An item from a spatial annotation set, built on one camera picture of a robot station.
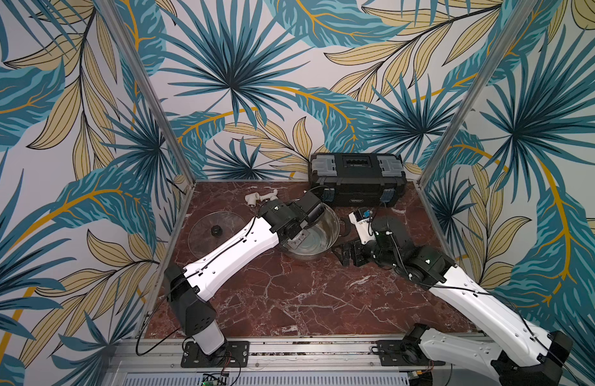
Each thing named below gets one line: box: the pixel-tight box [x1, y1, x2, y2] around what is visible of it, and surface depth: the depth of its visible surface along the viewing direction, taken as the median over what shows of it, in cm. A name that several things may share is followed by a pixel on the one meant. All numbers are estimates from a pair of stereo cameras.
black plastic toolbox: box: [308, 152, 408, 208], surface depth 103 cm
